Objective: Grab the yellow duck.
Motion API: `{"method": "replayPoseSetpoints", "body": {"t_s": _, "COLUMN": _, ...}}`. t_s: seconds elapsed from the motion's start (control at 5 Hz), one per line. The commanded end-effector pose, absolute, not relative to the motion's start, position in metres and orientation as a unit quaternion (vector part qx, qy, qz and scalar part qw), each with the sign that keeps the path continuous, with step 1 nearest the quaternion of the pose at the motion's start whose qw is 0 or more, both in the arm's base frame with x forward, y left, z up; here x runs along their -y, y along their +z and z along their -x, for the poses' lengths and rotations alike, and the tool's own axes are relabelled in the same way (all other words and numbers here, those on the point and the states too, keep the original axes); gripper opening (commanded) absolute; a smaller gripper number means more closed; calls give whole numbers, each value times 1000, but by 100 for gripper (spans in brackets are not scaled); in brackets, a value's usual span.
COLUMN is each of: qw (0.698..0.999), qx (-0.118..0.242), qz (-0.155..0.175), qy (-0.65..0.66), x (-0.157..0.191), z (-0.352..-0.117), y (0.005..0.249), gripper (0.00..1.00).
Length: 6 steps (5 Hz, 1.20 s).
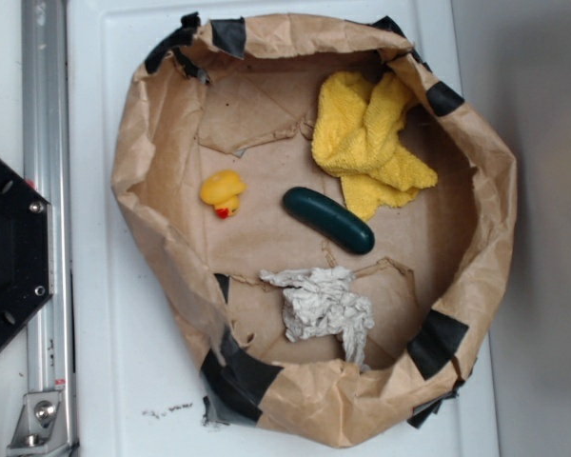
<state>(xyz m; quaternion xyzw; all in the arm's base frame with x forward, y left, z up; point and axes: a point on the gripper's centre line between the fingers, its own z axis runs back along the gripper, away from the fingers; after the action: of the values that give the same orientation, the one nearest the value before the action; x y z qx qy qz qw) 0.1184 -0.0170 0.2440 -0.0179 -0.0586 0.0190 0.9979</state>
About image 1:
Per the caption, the yellow terry cloth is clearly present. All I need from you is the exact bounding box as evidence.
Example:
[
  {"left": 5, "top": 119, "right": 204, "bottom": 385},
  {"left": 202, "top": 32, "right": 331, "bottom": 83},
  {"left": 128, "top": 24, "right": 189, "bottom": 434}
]
[{"left": 311, "top": 71, "right": 438, "bottom": 222}]

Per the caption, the aluminium extrusion rail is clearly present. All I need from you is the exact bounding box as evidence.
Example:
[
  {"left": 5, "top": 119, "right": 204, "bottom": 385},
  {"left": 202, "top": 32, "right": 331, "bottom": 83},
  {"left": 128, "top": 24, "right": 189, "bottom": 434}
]
[{"left": 22, "top": 1, "right": 80, "bottom": 456}]

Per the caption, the brown paper bag bin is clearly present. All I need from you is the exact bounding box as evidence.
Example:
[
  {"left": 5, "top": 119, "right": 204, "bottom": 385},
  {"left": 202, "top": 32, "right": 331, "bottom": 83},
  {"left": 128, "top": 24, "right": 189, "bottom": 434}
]
[{"left": 111, "top": 14, "right": 517, "bottom": 447}]

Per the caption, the crumpled white rag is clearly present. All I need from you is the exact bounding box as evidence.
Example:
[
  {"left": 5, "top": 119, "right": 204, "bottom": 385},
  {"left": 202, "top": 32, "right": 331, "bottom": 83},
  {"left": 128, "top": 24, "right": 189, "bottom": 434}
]
[{"left": 259, "top": 267, "right": 375, "bottom": 372}]

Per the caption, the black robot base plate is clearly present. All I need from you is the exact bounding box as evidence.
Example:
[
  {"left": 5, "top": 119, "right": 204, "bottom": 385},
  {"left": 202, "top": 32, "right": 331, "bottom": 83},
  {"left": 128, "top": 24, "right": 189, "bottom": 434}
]
[{"left": 0, "top": 158, "right": 52, "bottom": 352}]

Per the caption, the yellow rubber duck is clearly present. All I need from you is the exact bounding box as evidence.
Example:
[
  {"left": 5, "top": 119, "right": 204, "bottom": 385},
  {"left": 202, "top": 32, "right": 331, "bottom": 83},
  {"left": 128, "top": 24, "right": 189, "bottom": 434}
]
[{"left": 199, "top": 169, "right": 246, "bottom": 219}]

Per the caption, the dark green toy cucumber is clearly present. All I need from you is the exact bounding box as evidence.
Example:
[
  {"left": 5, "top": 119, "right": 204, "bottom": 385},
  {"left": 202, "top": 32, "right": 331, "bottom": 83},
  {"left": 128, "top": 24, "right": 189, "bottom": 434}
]
[{"left": 282, "top": 187, "right": 375, "bottom": 255}]

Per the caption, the metal corner bracket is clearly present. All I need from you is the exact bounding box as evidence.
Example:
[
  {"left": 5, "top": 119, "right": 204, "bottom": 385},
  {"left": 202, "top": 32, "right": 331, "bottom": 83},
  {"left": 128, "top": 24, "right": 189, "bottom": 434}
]
[{"left": 6, "top": 390, "right": 68, "bottom": 456}]

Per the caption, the white tray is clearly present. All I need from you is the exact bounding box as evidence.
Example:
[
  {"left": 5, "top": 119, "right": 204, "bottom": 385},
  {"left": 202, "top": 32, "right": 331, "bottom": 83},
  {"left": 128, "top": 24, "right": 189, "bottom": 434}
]
[{"left": 66, "top": 0, "right": 501, "bottom": 457}]

